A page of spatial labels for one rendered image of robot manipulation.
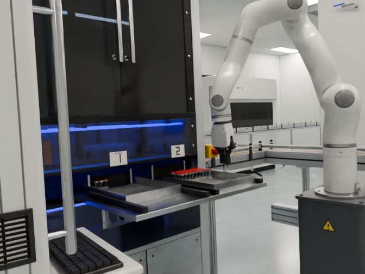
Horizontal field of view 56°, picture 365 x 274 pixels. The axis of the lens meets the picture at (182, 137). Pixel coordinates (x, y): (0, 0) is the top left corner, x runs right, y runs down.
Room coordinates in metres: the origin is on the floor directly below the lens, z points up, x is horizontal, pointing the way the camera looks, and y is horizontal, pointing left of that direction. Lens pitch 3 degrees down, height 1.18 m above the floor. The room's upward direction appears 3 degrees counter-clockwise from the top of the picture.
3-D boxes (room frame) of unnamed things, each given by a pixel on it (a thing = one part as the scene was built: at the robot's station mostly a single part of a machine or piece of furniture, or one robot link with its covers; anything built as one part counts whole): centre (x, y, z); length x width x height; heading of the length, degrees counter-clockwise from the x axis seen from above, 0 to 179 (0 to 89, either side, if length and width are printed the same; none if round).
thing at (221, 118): (1.45, -0.17, 1.17); 0.09 x 0.08 x 0.03; 36
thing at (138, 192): (1.42, 0.22, 0.90); 0.34 x 0.26 x 0.04; 41
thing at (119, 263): (0.99, 0.34, 0.82); 0.40 x 0.14 x 0.02; 36
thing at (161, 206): (1.48, 0.05, 0.87); 0.70 x 0.48 x 0.02; 131
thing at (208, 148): (1.90, -0.14, 1.00); 0.08 x 0.07 x 0.07; 41
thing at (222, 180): (1.56, -0.11, 0.90); 0.34 x 0.26 x 0.04; 40
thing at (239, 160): (2.19, -0.27, 0.92); 0.69 x 0.16 x 0.16; 131
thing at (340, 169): (1.33, -0.61, 0.95); 0.19 x 0.19 x 0.18
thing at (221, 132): (1.45, -0.17, 1.11); 0.10 x 0.08 x 0.11; 36
